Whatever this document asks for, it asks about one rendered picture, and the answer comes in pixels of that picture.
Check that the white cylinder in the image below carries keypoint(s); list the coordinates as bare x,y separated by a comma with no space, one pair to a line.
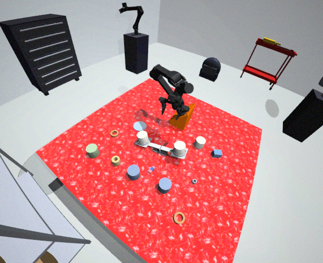
142,137
199,142
179,148

